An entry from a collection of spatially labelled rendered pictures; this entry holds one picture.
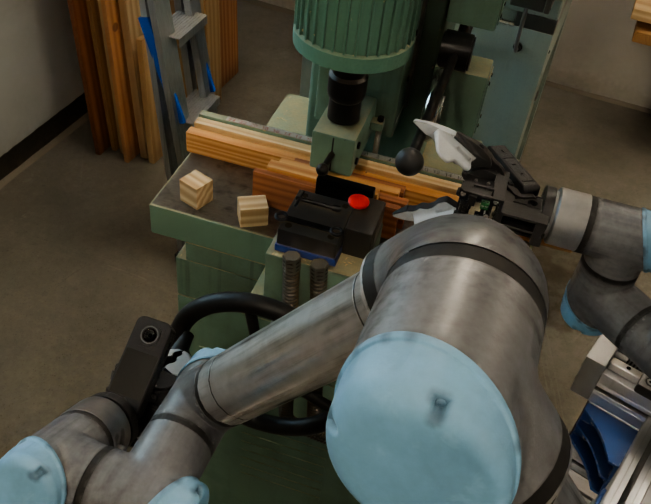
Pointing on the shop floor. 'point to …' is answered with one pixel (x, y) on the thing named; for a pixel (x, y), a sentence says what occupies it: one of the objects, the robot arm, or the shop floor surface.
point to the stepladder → (156, 25)
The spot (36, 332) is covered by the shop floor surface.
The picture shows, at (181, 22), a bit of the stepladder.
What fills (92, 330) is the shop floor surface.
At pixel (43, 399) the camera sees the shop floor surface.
